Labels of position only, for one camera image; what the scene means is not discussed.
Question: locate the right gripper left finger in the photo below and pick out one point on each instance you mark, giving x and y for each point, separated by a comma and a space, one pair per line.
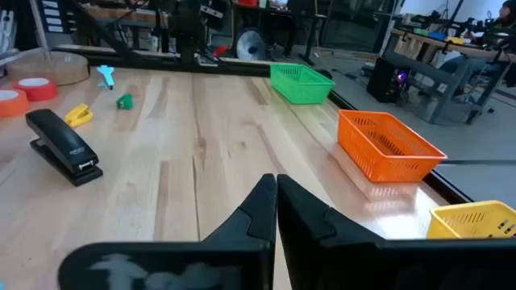
242, 262

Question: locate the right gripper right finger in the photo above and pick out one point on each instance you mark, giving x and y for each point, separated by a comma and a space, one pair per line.
342, 262

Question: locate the green staple remover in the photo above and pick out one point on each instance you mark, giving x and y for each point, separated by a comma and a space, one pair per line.
126, 102

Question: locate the yellow staple remover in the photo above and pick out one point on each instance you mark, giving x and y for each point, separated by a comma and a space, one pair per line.
78, 116

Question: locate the black stapler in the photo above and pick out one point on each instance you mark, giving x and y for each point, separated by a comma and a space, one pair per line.
60, 137

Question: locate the light blue staple remover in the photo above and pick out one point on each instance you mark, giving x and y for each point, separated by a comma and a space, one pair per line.
106, 74

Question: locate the red tape roll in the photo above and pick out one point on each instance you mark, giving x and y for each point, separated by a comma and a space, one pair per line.
38, 93

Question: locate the orange tape roll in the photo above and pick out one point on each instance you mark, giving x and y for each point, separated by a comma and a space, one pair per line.
14, 108

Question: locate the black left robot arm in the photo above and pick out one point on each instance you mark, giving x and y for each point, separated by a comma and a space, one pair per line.
187, 32

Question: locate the yellow plastic basket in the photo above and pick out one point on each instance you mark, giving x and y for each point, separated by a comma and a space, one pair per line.
443, 225

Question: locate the orange plastic basket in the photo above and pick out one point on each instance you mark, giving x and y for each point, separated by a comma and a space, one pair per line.
363, 145

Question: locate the green plastic basket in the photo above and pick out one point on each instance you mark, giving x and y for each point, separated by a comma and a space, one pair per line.
298, 90

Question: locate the black computer tower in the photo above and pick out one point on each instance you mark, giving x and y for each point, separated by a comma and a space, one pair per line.
383, 80

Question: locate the red cylindrical object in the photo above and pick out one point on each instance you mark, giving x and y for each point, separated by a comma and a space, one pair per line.
220, 51

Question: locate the white round fan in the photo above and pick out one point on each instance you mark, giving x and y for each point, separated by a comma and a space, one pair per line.
250, 44

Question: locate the person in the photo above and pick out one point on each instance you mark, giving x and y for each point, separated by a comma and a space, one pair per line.
508, 14

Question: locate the black cabinet white labels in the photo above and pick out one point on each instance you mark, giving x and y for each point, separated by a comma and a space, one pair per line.
52, 16

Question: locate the wooden workbench grey frame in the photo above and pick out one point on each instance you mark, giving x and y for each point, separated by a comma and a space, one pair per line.
423, 70

